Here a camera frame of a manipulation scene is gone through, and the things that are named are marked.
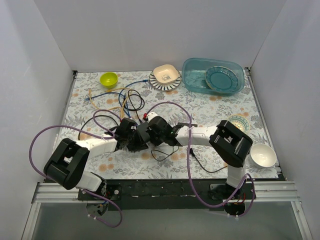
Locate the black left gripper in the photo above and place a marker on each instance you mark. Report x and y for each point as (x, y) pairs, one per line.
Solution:
(133, 141)

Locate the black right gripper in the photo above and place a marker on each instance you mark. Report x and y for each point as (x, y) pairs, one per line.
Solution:
(143, 129)

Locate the black network switch box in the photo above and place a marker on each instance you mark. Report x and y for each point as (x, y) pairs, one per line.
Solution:
(142, 131)

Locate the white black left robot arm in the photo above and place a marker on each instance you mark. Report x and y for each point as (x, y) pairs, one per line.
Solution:
(66, 165)

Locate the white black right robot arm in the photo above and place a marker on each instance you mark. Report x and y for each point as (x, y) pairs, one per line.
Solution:
(230, 143)

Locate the black power adapter brick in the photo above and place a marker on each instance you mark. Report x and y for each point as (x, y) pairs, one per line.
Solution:
(181, 124)

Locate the striped white blue plate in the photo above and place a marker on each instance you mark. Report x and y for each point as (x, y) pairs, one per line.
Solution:
(164, 88)

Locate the floral patterned table mat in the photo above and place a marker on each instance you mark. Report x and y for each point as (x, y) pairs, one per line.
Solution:
(87, 113)

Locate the cream square panda bowl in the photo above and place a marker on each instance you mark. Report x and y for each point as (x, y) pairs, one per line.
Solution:
(166, 74)

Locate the lime green plastic bowl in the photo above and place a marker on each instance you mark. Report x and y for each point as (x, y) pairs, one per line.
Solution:
(109, 80)

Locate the teal glass plate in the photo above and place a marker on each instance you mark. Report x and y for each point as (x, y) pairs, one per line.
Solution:
(222, 80)

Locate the patterned teal yellow small bowl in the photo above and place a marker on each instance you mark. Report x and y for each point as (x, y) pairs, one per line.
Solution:
(240, 122)

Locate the teal transparent plastic tub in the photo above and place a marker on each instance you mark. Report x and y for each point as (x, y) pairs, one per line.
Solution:
(194, 73)

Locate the white ceramic bowl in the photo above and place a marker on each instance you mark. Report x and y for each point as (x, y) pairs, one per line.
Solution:
(263, 156)

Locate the aluminium frame rail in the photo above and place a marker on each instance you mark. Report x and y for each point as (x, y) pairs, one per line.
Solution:
(265, 191)

